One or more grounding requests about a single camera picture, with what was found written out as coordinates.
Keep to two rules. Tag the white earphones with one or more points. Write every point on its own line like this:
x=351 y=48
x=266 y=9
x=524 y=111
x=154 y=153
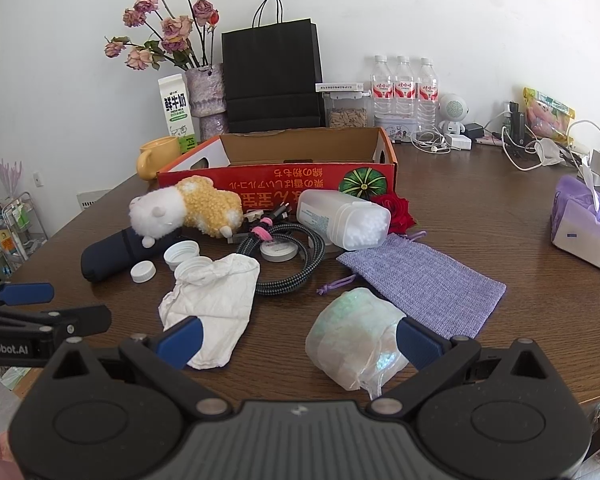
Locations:
x=432 y=146

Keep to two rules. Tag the white tissue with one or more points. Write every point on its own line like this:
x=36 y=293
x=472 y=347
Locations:
x=215 y=300

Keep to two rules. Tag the clear water bottle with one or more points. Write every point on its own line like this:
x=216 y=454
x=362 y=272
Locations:
x=427 y=90
x=404 y=87
x=382 y=87

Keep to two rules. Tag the yellow snack packet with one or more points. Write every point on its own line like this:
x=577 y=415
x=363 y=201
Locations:
x=547 y=115

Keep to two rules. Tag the flat white box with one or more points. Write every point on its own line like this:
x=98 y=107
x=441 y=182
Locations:
x=339 y=87

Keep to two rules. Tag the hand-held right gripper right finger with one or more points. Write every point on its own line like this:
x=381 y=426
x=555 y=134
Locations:
x=420 y=342

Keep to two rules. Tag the navy fabric pouch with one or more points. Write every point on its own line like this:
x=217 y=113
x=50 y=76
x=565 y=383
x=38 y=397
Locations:
x=107 y=257

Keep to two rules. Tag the white green milk carton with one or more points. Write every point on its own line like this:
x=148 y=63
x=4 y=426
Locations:
x=175 y=110

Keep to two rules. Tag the red cardboard box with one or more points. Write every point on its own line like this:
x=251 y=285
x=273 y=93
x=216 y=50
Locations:
x=300 y=180

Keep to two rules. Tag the red artificial rose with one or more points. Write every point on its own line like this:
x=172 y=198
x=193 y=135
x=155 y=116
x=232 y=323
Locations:
x=396 y=210

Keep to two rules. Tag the white round device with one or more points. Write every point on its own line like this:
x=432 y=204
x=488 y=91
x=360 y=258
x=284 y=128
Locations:
x=278 y=251

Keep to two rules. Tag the small green bottle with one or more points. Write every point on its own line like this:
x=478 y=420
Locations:
x=505 y=121

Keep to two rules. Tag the yellow ceramic mug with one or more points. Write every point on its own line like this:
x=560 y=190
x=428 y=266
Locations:
x=162 y=157

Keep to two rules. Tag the white round speaker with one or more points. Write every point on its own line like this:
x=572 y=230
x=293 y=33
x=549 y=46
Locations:
x=452 y=108

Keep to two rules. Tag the black paper bag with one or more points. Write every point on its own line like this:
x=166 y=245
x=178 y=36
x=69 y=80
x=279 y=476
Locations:
x=272 y=70

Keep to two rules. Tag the pink feather decoration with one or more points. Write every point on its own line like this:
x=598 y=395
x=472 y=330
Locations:
x=7 y=172

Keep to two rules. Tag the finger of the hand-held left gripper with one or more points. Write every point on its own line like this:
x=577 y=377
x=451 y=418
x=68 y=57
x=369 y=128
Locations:
x=90 y=317
x=25 y=294

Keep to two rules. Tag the black power adapter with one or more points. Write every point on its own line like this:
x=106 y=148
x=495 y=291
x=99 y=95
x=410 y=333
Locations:
x=476 y=131

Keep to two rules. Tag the purple stone vase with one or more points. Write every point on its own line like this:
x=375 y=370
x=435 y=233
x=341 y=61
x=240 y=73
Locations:
x=205 y=90

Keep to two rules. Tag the black upright device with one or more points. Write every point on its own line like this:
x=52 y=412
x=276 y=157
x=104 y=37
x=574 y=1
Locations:
x=516 y=122

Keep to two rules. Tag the white cotton swab box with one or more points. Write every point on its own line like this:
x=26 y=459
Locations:
x=330 y=215

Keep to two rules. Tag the printed tin box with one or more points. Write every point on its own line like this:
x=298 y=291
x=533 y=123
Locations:
x=395 y=129

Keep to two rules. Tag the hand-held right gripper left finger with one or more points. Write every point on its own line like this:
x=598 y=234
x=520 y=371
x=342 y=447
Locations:
x=182 y=341

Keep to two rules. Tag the white wall outlet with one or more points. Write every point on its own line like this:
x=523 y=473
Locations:
x=39 y=179

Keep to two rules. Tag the clear jar of seeds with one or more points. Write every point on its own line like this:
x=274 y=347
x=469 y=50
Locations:
x=347 y=117

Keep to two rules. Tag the white face mask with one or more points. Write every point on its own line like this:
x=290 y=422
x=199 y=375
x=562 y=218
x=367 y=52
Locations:
x=550 y=152

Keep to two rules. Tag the large white ribbed cap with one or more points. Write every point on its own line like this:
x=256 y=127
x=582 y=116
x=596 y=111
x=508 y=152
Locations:
x=181 y=255

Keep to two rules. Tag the dried pink rose bouquet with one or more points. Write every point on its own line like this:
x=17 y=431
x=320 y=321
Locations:
x=172 y=27

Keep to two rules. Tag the white yellow plush sheep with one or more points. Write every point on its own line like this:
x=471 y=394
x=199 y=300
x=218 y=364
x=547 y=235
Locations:
x=200 y=205

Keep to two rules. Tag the white power adapter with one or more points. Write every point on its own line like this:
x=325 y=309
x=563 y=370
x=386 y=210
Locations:
x=461 y=141

